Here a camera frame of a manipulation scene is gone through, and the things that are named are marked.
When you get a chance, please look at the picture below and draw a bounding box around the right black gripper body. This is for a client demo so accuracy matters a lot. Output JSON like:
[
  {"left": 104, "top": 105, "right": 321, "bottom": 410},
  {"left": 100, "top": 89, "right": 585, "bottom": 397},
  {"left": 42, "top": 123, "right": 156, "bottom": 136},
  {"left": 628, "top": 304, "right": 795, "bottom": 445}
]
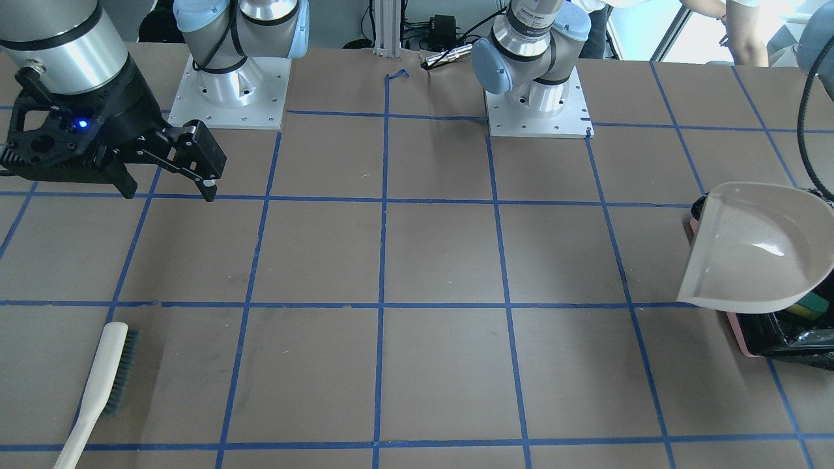
[{"left": 2, "top": 57, "right": 227, "bottom": 193}]

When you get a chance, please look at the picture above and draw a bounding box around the beige plastic dustpan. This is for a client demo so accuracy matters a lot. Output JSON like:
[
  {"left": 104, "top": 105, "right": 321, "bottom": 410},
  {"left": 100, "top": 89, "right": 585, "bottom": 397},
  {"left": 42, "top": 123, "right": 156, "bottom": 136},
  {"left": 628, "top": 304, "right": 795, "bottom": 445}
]
[{"left": 677, "top": 182, "right": 833, "bottom": 314}]

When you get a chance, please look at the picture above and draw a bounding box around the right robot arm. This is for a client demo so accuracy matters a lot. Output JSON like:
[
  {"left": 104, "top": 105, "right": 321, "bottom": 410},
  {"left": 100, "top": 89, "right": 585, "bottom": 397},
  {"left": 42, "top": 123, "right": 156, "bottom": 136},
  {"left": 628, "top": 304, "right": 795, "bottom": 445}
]
[{"left": 2, "top": 1, "right": 309, "bottom": 202}]

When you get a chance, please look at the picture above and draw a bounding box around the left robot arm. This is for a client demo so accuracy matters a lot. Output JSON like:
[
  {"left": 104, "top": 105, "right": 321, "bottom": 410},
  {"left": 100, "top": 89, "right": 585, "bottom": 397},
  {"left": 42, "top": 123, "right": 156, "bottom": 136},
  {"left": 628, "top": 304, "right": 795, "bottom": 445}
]
[{"left": 471, "top": 1, "right": 592, "bottom": 116}]

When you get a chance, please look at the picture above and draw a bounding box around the pink bin with black bag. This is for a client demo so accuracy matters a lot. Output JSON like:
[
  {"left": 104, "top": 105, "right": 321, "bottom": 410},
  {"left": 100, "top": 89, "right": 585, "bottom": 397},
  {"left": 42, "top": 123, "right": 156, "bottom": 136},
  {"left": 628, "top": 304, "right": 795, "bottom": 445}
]
[{"left": 688, "top": 190, "right": 832, "bottom": 370}]

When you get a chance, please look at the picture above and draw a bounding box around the person in white shirt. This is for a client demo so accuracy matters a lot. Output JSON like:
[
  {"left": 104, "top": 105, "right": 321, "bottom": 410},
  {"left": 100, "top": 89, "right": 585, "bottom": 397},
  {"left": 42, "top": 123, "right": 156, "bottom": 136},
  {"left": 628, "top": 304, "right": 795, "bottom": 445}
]
[{"left": 575, "top": 1, "right": 769, "bottom": 66}]

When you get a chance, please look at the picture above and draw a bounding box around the green yellow sponge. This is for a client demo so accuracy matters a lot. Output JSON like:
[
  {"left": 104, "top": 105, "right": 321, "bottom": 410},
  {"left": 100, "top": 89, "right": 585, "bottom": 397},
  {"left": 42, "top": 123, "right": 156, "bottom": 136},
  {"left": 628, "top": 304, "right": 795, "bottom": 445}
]
[{"left": 784, "top": 292, "right": 830, "bottom": 320}]

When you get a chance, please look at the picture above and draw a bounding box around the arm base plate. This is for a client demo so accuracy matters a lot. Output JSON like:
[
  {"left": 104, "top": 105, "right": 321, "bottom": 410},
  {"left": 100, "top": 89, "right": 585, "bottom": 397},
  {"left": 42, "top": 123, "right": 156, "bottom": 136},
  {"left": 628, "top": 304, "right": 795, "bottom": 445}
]
[
  {"left": 167, "top": 57, "right": 293, "bottom": 130},
  {"left": 483, "top": 68, "right": 595, "bottom": 139}
]

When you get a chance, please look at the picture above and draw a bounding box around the aluminium frame post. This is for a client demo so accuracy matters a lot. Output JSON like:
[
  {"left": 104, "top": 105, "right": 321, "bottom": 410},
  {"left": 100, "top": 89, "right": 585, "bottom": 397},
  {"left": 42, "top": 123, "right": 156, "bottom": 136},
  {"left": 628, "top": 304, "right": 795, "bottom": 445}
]
[{"left": 370, "top": 1, "right": 405, "bottom": 61}]

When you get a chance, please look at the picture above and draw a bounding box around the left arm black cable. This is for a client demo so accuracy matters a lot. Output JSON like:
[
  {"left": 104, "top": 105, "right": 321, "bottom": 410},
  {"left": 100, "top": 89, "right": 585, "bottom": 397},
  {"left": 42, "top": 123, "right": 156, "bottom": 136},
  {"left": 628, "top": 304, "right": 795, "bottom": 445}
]
[{"left": 798, "top": 52, "right": 834, "bottom": 203}]

